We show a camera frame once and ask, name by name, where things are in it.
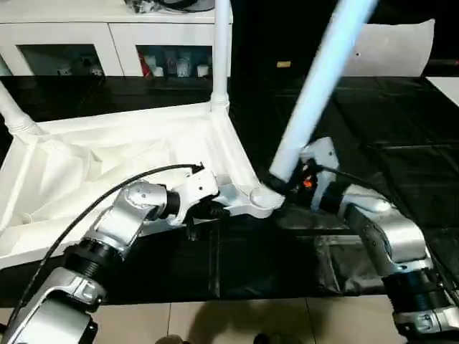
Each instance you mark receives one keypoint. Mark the white plastic table leg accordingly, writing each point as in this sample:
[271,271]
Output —
[14,111]
[220,53]
[315,89]

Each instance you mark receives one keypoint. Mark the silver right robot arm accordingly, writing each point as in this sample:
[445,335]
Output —
[391,229]

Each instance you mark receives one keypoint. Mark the black work mat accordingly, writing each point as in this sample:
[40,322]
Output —
[394,125]

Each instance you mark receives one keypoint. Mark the dark robot foot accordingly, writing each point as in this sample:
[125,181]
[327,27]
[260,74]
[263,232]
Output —
[172,340]
[269,339]

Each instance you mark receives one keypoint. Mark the black cabinet with gold label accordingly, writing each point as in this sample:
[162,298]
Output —
[258,36]

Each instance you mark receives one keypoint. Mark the red packet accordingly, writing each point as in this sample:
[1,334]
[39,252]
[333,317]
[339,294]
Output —
[145,66]

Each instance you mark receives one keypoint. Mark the grey cushion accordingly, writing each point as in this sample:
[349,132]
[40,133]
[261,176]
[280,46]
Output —
[394,50]

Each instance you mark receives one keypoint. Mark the white flat board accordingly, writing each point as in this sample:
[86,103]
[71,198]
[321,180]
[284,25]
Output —
[446,87]

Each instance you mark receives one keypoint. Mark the black bar with red light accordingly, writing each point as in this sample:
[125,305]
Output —
[444,62]

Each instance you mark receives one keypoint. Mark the white sideboard cabinet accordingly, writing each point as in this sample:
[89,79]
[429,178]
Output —
[71,32]

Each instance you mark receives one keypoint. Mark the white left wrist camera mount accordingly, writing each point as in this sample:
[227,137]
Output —
[199,186]

